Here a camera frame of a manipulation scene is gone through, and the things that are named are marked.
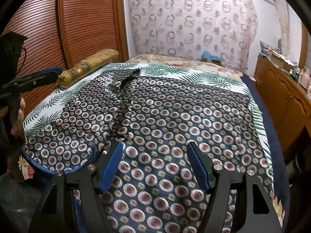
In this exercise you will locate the pink jug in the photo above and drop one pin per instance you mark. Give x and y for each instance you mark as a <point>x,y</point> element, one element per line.
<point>304,78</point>

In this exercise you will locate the palm leaf white blanket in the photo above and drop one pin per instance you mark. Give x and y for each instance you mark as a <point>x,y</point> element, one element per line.
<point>194,75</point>

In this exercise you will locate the olive gold folded blanket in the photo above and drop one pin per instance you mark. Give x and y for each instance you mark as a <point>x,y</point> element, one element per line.
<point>86,66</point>

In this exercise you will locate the navy patterned silk garment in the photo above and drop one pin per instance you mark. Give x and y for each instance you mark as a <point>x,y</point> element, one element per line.
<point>155,189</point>

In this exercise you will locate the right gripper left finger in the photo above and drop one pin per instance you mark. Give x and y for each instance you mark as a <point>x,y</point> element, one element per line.
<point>71,202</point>

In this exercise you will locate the wooden sideboard cabinet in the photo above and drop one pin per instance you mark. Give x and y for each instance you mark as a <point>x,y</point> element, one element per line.
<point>285,100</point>

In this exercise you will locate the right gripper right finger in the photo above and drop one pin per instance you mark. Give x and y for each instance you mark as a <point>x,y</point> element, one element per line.
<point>254,211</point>

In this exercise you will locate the blue item on box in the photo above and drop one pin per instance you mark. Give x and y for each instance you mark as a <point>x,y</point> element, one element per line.
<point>209,58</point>

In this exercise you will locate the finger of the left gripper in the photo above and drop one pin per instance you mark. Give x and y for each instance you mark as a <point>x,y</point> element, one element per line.
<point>29,82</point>
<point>58,70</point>

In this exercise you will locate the person's left hand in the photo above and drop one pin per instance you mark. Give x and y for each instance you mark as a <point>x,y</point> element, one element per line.
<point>16,128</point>

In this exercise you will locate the navy blue mattress edge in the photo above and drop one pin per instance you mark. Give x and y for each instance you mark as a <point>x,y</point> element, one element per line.
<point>280,175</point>

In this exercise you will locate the cardboard box on sideboard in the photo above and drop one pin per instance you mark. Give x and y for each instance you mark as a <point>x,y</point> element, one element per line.
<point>275,57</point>

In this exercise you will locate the floral beige bedspread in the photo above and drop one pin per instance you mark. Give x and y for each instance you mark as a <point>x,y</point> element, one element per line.
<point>28,170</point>

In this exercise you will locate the beige tied side curtain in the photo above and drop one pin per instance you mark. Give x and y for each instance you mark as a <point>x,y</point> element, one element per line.
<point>284,20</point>

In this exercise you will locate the wooden slatted wardrobe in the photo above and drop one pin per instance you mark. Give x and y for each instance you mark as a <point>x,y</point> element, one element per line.
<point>64,32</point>

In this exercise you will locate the circle patterned sheer curtain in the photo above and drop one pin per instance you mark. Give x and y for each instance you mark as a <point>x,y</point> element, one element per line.
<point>188,28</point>

